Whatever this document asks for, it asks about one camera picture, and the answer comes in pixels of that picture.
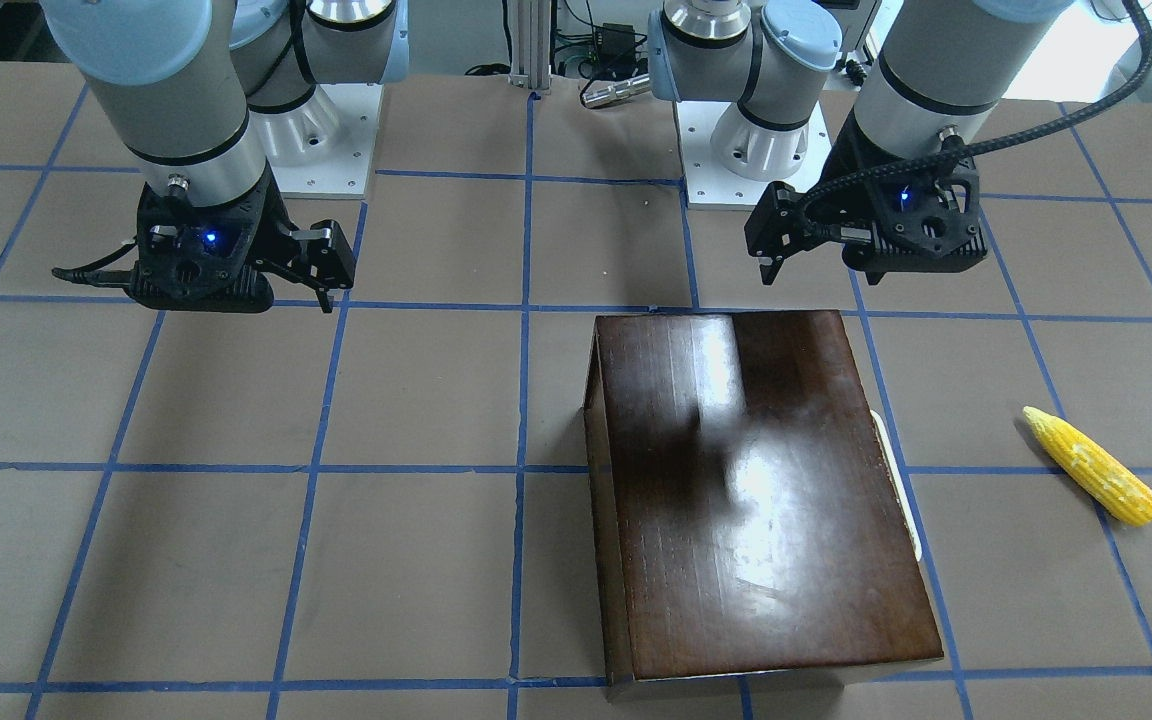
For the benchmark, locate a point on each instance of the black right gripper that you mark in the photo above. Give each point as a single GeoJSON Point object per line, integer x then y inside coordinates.
{"type": "Point", "coordinates": [272, 222]}

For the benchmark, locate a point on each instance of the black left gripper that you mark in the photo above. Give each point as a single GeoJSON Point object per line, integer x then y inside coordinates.
{"type": "Point", "coordinates": [838, 172]}

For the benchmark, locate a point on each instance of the dark wooden drawer box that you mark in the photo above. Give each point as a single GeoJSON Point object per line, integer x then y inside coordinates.
{"type": "Point", "coordinates": [747, 519]}

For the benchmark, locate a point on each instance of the yellow corn cob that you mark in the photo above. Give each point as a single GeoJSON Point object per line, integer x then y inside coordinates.
{"type": "Point", "coordinates": [1113, 486]}

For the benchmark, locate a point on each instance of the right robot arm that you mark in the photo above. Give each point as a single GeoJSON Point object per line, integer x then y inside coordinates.
{"type": "Point", "coordinates": [211, 98]}

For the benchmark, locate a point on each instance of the silver cylinder tool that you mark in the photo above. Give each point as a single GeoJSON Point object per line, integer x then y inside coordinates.
{"type": "Point", "coordinates": [616, 92]}

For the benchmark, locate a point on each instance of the black power adapter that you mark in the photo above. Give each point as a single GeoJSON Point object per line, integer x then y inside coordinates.
{"type": "Point", "coordinates": [613, 42]}

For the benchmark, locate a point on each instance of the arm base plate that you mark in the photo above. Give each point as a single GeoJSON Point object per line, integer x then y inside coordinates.
{"type": "Point", "coordinates": [324, 148]}
{"type": "Point", "coordinates": [728, 163]}

